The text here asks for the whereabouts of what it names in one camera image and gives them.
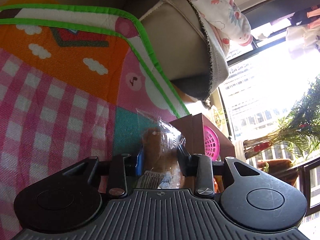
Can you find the green potted plant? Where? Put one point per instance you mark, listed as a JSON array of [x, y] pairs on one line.
[[299, 129]]

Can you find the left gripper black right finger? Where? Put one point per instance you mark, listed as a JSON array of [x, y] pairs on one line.
[[198, 169]]

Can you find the beige armchair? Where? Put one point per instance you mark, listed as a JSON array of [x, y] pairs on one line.
[[175, 33]]

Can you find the colourful play mat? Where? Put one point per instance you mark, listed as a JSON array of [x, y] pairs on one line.
[[72, 80]]

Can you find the pink plastic basket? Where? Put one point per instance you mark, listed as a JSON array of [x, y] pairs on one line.
[[211, 143]]

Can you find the floral quilt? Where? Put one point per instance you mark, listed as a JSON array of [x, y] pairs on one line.
[[226, 20]]

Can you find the packaged bread loaf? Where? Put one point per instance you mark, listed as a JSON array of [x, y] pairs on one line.
[[159, 153]]

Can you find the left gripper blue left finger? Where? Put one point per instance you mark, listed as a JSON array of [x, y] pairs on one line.
[[124, 166]]

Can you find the pink cardboard box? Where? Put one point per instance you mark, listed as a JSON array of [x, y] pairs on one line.
[[191, 127]]

